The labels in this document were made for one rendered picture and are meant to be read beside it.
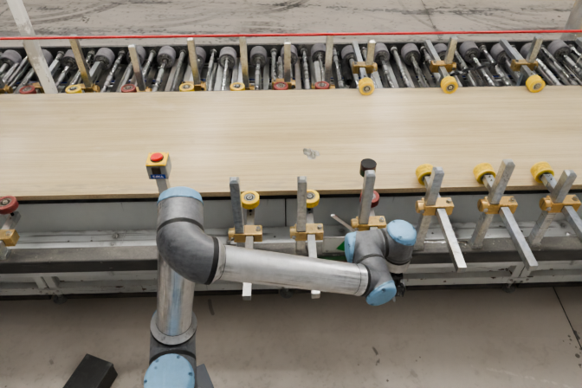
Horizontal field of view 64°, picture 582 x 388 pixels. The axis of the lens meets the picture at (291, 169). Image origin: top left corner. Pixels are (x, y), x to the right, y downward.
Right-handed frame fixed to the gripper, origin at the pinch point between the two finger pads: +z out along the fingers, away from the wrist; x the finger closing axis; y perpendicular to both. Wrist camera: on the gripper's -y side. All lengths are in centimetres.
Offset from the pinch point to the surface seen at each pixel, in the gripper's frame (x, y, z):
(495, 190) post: 44, -29, -23
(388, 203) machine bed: 11, -52, 6
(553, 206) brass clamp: 69, -29, -14
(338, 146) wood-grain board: -11, -75, -10
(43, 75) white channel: -162, -124, -21
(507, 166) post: 45, -29, -35
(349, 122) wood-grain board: -3, -94, -10
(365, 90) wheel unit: 8, -119, -14
